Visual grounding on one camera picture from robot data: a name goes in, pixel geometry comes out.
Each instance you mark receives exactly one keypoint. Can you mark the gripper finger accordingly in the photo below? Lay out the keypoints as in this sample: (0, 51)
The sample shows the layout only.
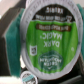
(12, 51)

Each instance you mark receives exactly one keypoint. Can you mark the green lid kcup pod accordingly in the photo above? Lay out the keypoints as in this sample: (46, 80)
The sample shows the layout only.
(51, 36)

